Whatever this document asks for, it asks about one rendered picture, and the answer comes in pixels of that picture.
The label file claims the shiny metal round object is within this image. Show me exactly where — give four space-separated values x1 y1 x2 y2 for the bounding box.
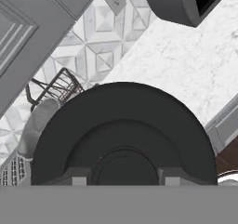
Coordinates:
217 170 238 186

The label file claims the grey panelled cupboard door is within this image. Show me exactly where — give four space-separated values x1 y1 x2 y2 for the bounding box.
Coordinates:
0 0 77 120

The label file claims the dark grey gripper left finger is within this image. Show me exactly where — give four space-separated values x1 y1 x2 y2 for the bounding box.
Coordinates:
40 166 93 186

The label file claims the black round blender lid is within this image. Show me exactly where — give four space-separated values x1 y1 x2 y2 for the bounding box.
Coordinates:
30 81 218 186

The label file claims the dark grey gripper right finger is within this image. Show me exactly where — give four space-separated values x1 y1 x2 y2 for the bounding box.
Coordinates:
157 166 216 186

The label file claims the grey slotted appliance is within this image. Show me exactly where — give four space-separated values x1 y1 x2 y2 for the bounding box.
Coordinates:
0 152 33 187

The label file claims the silver grey blender jug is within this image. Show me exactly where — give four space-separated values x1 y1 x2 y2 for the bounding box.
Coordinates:
17 98 62 161

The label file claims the grey drawer front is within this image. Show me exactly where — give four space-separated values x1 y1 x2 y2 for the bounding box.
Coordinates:
204 92 238 156

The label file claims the black wire rack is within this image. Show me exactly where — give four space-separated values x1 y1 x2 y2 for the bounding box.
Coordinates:
24 67 86 112

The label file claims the grey microwave oven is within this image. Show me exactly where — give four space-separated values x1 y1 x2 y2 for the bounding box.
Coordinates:
142 0 235 28

